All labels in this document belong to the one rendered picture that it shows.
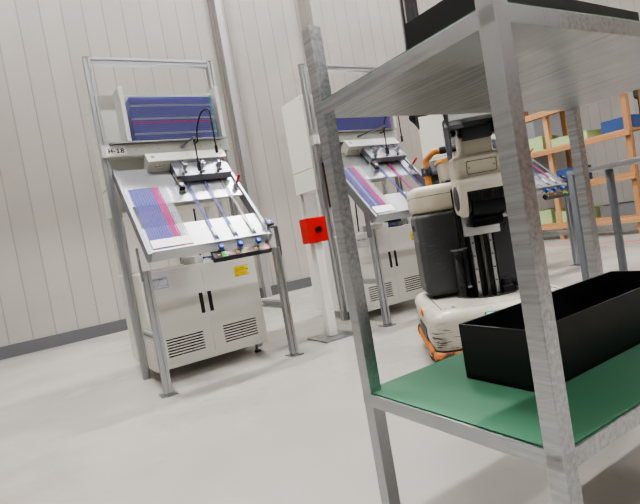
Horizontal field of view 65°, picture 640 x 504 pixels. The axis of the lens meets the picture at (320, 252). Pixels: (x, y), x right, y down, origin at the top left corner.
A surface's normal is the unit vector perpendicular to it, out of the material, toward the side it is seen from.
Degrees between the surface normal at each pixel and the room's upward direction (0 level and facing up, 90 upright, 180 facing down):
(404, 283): 90
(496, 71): 90
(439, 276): 90
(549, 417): 90
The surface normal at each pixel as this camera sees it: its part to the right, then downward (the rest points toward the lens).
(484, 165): -0.05, 0.19
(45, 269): 0.51, -0.05
